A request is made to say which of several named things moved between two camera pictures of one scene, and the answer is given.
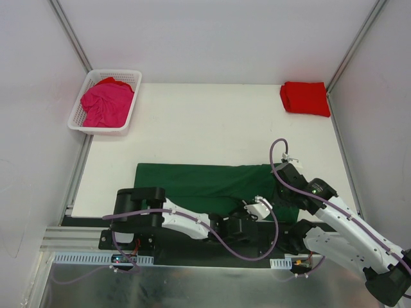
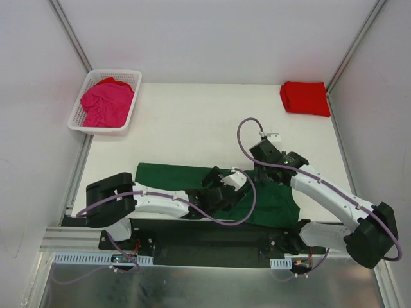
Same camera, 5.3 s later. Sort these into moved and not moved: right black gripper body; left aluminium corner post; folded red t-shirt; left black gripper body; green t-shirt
Moved: right black gripper body; left black gripper body
Not moved: green t-shirt; left aluminium corner post; folded red t-shirt
